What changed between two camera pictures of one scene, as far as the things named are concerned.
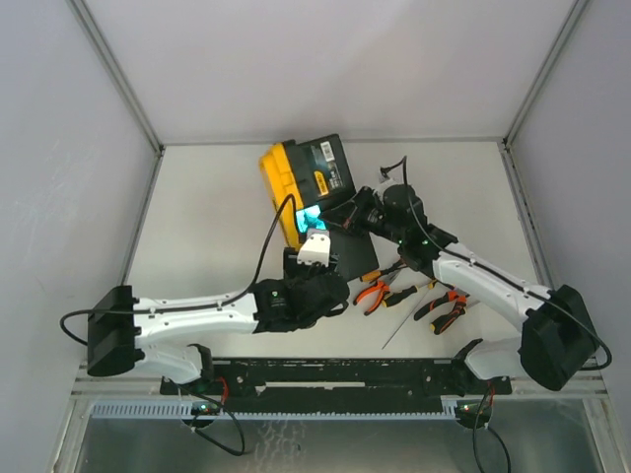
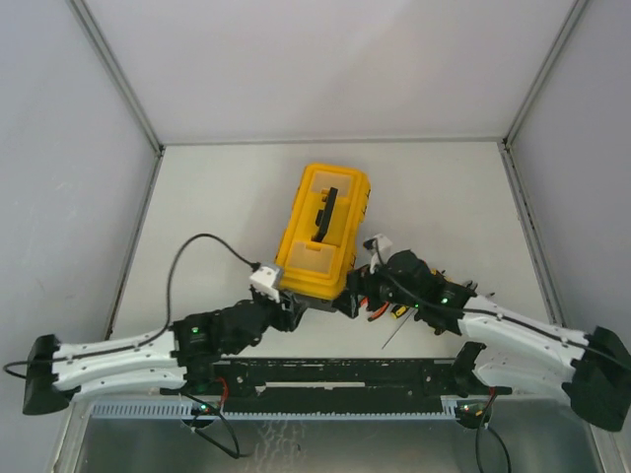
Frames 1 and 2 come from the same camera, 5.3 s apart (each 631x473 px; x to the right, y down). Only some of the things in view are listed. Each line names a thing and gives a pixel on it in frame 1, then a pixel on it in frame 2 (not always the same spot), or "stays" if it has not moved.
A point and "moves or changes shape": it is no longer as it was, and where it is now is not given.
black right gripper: (356, 209) -> (356, 289)
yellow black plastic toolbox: (315, 171) moves or changes shape
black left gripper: (300, 269) -> (289, 306)
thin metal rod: (404, 319) stays
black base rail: (334, 378) stays
